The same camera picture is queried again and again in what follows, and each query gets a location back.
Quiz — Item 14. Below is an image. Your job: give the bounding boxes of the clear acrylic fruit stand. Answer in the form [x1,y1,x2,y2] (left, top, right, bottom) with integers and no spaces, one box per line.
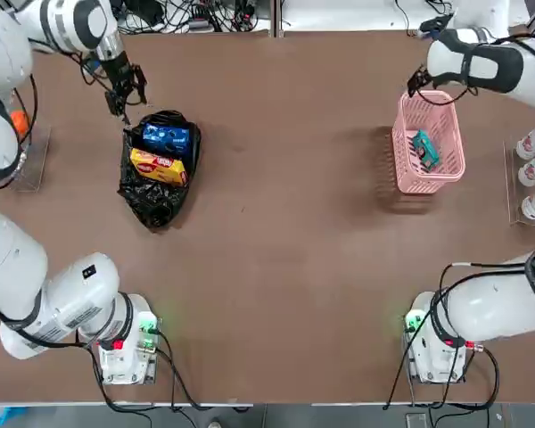
[8,124,53,193]

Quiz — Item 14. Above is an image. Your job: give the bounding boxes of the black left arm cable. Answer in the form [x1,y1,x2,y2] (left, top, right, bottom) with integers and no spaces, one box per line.
[0,39,99,353]

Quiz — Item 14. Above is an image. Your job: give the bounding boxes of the white side desk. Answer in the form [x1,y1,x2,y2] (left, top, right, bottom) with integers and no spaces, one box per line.
[115,0,456,32]

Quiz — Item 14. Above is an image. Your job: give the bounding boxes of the yellow wafer box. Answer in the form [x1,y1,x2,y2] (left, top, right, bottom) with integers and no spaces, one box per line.
[129,147,190,187]

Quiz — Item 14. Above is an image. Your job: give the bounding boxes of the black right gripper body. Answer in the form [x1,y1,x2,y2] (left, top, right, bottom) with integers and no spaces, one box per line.
[407,66,433,98]

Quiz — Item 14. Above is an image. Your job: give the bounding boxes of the blue cookie box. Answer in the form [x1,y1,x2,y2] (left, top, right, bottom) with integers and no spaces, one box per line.
[141,122,193,156]

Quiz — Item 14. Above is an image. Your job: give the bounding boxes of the black plastic bag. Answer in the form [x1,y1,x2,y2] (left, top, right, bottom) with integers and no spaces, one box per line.
[117,110,202,231]

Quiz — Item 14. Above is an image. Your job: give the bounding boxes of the pink plastic basket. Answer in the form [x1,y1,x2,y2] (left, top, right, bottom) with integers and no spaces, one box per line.
[391,89,467,195]

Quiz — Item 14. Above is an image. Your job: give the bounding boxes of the tangled black cables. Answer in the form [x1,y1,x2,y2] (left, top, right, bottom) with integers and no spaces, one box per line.
[115,0,268,35]

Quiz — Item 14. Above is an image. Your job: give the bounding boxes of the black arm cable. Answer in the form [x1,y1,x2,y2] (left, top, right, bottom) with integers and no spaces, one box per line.
[0,39,99,353]
[416,12,535,353]

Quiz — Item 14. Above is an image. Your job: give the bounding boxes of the aluminium frame post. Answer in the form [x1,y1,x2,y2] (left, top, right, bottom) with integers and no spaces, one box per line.
[269,0,284,37]

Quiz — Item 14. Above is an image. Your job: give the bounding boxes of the blue plastic sheet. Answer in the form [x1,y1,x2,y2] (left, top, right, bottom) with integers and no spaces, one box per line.
[0,404,32,428]

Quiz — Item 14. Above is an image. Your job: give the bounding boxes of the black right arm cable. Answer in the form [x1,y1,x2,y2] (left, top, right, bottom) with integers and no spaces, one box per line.
[416,12,535,353]

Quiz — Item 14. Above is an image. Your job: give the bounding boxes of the clear acrylic bottle rack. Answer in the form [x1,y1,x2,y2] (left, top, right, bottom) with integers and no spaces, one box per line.
[502,140,535,227]

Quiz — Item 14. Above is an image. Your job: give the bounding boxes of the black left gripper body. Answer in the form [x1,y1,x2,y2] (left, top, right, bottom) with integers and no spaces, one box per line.
[98,52,137,93]

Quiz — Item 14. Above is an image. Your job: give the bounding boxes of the black base cable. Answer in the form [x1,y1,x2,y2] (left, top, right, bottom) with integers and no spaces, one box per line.
[427,342,501,411]
[86,345,170,414]
[382,342,411,411]
[153,329,255,414]

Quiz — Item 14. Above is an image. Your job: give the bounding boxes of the teal snack packet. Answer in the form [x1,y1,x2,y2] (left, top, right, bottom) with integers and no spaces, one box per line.
[412,129,441,170]

